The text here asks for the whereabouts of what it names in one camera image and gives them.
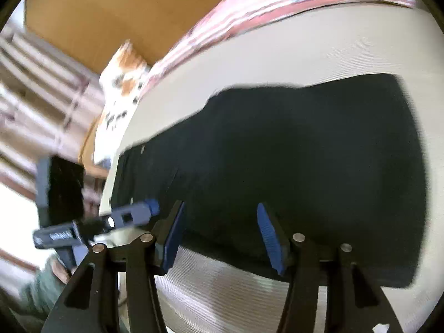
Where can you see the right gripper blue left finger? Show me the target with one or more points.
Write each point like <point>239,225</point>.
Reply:
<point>168,232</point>

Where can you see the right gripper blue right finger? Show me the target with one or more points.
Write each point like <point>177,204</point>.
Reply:
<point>274,238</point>

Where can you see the black pants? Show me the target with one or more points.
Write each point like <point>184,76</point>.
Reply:
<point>340,162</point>

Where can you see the green sleeved left forearm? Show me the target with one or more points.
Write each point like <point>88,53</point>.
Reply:
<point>37,298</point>

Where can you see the left hand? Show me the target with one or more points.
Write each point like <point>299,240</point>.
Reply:
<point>59,270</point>

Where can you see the wicker chair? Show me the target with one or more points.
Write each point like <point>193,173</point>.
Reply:
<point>85,157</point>

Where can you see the beige textured bed mattress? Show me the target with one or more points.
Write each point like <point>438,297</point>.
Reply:
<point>203,294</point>

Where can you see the beige striped curtain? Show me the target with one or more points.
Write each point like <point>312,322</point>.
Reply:
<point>49,103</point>

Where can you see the white floral pillow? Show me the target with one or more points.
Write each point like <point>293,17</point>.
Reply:
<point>122,82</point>

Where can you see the wooden headboard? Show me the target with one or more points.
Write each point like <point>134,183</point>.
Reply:
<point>90,31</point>

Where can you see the pink striped long pillow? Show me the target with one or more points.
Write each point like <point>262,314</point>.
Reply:
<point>233,17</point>

